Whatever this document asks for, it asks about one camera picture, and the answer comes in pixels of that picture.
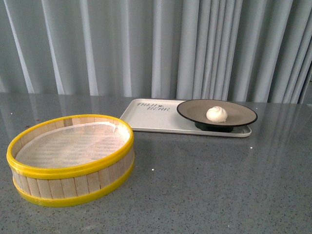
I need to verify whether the white steamed bun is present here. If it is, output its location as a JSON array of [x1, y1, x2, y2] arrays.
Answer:
[[206, 106, 228, 122]]

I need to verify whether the tan plate with black rim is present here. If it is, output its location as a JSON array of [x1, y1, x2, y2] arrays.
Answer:
[[176, 99, 258, 133]]

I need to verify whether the cream bear tray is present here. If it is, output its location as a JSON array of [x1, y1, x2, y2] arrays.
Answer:
[[120, 98, 252, 138]]

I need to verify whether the white steamer liner cloth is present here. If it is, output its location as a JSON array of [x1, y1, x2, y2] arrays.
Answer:
[[16, 122, 130, 168]]

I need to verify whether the grey pleated curtain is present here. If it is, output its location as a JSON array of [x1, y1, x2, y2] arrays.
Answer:
[[0, 0, 312, 103]]

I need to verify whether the yellow rimmed bamboo steamer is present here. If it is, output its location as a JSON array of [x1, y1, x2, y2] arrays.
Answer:
[[6, 114, 135, 207]]

